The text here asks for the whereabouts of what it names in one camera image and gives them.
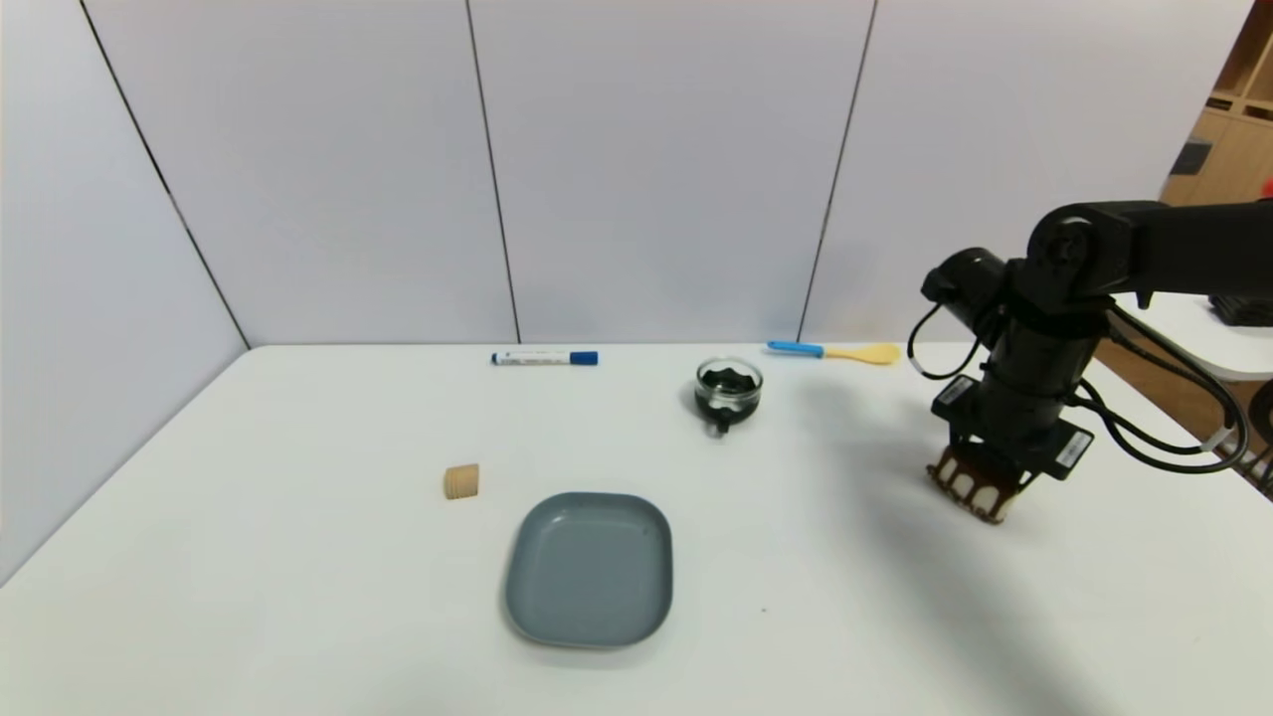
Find chocolate blueberry cake slice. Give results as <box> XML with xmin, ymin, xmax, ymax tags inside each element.
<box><xmin>927</xmin><ymin>444</ymin><xmax>1032</xmax><ymax>525</ymax></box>

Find grey square dish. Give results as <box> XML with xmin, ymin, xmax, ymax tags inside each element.
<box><xmin>504</xmin><ymin>491</ymin><xmax>674</xmax><ymax>649</ymax></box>

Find blue capped whiteboard marker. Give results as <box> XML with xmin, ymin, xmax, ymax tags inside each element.
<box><xmin>491</xmin><ymin>350</ymin><xmax>600</xmax><ymax>367</ymax></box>

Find glass cup with black contents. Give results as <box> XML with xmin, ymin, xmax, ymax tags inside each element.
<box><xmin>693</xmin><ymin>358</ymin><xmax>764</xmax><ymax>436</ymax></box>

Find white side table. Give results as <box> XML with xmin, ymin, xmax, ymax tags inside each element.
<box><xmin>1112</xmin><ymin>293</ymin><xmax>1273</xmax><ymax>384</ymax></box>

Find black knit fabric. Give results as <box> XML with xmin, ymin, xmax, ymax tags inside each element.
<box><xmin>1208</xmin><ymin>295</ymin><xmax>1273</xmax><ymax>328</ymax></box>

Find wooden shelf cabinet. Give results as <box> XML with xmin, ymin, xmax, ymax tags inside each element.
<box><xmin>1159</xmin><ymin>0</ymin><xmax>1273</xmax><ymax>208</ymax></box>

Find yellow spoon with blue handle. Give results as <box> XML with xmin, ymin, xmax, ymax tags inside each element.
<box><xmin>766</xmin><ymin>341</ymin><xmax>901</xmax><ymax>367</ymax></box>

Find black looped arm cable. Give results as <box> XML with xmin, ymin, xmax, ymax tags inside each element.
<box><xmin>906</xmin><ymin>298</ymin><xmax>988</xmax><ymax>382</ymax></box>

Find black thick arm cable bundle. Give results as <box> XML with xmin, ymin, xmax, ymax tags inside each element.
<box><xmin>1066</xmin><ymin>303</ymin><xmax>1250</xmax><ymax>474</ymax></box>

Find dark metal chair frame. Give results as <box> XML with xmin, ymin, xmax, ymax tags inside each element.
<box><xmin>1245</xmin><ymin>381</ymin><xmax>1273</xmax><ymax>498</ymax></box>

